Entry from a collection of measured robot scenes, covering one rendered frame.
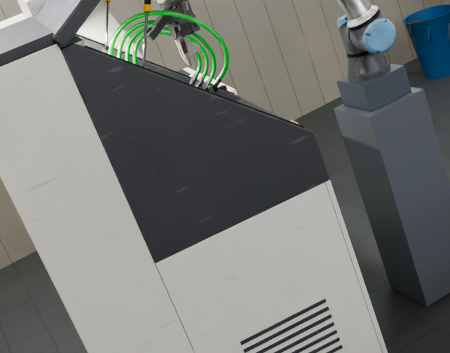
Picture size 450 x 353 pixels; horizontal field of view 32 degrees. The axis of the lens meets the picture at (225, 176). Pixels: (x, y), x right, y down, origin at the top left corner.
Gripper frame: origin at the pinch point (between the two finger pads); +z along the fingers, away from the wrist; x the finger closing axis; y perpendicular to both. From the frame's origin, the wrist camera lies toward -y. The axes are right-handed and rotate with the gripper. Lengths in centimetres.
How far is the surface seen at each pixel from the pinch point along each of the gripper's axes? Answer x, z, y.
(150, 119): -34.9, 3.1, -22.3
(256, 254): -35, 54, -8
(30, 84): -35, -18, -48
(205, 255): -35, 47, -23
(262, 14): 261, 44, 113
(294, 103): 261, 110, 114
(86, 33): 35.1, -16.0, -22.3
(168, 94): -34.9, -1.1, -15.1
